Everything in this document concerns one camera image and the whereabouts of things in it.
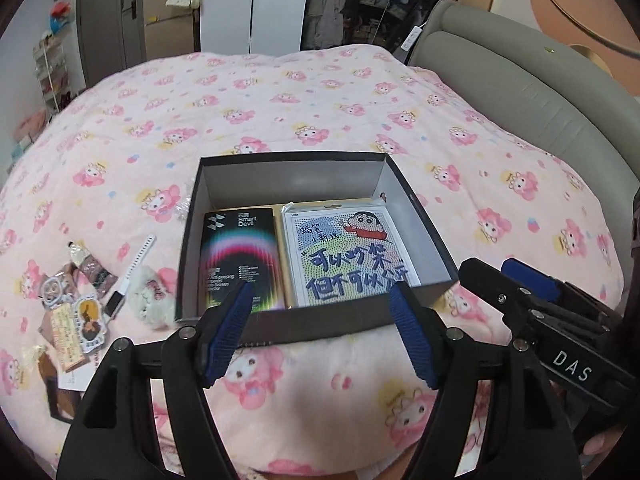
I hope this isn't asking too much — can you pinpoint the red and blue plush toy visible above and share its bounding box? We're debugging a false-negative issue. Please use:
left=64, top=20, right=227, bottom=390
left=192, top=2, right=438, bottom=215
left=47, top=0, right=77, bottom=34

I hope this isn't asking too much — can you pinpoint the white wrist watch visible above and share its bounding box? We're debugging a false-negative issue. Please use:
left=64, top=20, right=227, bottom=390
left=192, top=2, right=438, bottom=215
left=102, top=235, right=157, bottom=321

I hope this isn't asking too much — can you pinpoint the clear plastic wrap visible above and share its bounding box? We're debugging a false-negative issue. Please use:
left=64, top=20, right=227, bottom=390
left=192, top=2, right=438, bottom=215
left=167, top=192, right=196, bottom=222

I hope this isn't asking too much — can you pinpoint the peach round panel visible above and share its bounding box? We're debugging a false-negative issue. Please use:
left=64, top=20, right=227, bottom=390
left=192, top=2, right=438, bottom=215
left=530, top=0, right=640, bottom=96

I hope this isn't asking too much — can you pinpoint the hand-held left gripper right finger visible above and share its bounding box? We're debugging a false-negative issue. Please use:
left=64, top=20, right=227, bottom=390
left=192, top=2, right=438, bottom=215
left=389, top=282, right=581, bottom=480

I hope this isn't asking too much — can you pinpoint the hand cream tube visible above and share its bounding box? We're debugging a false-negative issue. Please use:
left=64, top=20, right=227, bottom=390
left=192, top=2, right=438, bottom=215
left=67, top=240, right=118, bottom=293

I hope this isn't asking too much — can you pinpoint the white power strip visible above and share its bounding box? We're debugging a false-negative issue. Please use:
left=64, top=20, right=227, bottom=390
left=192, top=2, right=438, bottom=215
left=399, top=26, right=424, bottom=54

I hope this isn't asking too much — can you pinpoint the grey padded bed headboard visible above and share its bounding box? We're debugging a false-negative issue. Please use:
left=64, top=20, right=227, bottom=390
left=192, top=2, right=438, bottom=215
left=405, top=0, right=640, bottom=186

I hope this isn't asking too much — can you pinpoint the wooden comb with tassel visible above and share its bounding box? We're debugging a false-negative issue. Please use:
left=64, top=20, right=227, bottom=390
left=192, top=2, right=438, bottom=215
left=20, top=344, right=83, bottom=421

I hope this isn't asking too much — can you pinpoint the cartoon character sticker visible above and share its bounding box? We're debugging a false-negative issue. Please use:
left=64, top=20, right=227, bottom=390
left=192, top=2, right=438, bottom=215
left=72, top=297, right=107, bottom=356

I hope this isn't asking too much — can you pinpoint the pink cartoon printed blanket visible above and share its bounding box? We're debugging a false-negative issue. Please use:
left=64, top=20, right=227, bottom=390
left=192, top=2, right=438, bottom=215
left=0, top=42, right=626, bottom=480

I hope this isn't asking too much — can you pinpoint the white plush toy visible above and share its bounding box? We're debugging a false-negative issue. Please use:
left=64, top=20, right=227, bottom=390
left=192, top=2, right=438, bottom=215
left=125, top=266, right=178, bottom=330

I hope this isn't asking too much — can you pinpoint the black screen protector box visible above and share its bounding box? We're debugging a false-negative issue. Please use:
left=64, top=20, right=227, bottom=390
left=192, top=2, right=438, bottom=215
left=198, top=206, right=286, bottom=313

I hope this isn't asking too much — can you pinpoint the yellow paper card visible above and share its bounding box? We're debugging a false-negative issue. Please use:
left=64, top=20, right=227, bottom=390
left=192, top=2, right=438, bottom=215
left=42, top=305, right=87, bottom=372

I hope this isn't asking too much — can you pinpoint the cartoon diamond painting packet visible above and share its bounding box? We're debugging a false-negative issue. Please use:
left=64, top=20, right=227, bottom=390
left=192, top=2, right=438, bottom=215
left=280, top=201, right=423, bottom=309

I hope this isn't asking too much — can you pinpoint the black cardboard box container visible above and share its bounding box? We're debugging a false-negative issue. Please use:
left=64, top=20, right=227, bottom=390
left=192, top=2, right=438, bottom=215
left=175, top=151, right=460, bottom=348

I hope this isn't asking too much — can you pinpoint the white shoe rack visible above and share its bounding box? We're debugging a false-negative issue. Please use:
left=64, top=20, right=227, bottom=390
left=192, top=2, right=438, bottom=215
left=32, top=35, right=72, bottom=117

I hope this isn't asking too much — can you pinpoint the white wardrobe door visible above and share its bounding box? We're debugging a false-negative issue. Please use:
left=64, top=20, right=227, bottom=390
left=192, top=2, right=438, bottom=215
left=200, top=0, right=312, bottom=56

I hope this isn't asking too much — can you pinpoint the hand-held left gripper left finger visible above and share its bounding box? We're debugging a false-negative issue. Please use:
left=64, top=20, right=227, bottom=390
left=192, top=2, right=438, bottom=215
left=55, top=282, right=255, bottom=480

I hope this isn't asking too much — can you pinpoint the white envelope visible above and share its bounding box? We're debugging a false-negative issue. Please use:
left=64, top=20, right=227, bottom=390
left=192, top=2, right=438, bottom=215
left=56, top=360, right=103, bottom=392

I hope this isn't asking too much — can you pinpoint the glass cabinet with clothes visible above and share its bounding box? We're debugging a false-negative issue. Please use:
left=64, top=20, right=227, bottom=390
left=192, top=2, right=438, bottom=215
left=310, top=0, right=466, bottom=52

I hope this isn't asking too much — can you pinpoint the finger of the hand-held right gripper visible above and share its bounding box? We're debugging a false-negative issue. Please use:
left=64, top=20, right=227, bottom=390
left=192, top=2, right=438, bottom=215
left=501, top=258, right=622, bottom=337
left=459, top=258, right=547, bottom=342

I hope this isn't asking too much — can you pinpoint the grey door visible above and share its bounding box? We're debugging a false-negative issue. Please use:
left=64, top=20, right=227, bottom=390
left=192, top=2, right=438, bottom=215
left=77, top=0, right=147, bottom=92

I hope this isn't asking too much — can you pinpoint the pink cushion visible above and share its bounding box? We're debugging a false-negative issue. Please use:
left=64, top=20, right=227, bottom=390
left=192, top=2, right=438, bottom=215
left=12, top=112, right=49, bottom=142

